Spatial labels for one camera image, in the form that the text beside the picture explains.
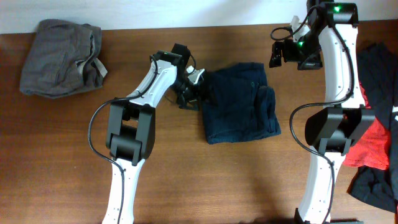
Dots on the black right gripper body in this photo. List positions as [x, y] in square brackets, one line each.
[305, 53]

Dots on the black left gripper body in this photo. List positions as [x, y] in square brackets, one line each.
[188, 91]

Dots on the dark blue shorts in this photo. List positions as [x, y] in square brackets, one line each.
[238, 105]

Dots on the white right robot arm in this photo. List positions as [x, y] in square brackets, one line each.
[326, 38]

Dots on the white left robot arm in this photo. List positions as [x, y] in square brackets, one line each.
[130, 135]

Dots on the red mesh garment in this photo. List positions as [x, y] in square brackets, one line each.
[372, 150]

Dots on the folded grey shorts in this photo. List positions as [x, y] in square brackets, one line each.
[63, 60]

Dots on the black garment pile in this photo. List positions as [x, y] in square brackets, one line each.
[377, 71]

